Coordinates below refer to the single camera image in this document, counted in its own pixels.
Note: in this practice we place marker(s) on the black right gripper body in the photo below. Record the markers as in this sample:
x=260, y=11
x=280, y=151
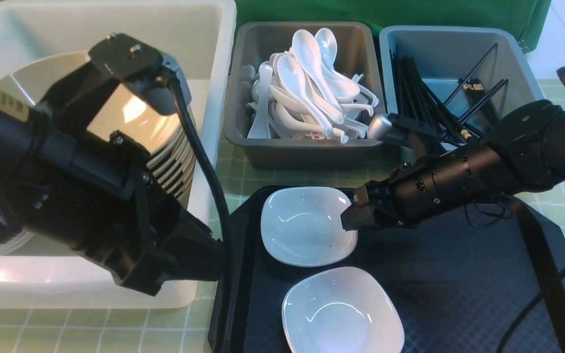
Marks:
x=373, y=206

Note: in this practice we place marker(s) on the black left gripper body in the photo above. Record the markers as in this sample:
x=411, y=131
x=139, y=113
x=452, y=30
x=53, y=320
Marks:
x=106, y=206

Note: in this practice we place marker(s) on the white square dish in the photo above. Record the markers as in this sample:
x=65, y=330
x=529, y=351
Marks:
x=301, y=226
x=342, y=310

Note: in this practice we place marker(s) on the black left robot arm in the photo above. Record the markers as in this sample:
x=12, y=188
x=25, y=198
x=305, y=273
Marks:
x=70, y=107

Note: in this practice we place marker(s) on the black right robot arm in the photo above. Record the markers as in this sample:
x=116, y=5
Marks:
x=525, y=152

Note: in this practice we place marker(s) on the stack of tan bowls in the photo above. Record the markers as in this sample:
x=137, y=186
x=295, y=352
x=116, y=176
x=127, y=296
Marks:
x=172, y=159

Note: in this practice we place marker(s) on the bundle of black chopsticks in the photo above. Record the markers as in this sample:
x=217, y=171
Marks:
x=423, y=112

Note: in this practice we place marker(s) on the black serving tray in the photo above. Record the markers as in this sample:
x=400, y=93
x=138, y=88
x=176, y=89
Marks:
x=455, y=287

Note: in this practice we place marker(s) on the pile of white spoons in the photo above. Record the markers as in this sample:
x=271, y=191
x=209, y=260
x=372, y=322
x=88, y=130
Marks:
x=300, y=94

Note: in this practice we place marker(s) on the grey spoon bin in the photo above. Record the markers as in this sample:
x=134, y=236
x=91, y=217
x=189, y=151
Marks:
x=255, y=43

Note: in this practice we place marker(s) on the blue-grey chopstick bin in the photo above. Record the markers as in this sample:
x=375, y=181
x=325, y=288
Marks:
x=444, y=54

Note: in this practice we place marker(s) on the green checkered tablecloth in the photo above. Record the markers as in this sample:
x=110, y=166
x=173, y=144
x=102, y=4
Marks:
x=184, y=330

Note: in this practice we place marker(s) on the large white plastic tub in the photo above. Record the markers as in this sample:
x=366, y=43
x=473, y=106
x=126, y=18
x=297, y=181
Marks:
x=199, y=34

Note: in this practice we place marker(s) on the green backdrop cloth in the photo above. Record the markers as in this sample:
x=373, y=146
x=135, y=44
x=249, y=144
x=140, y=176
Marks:
x=523, y=19

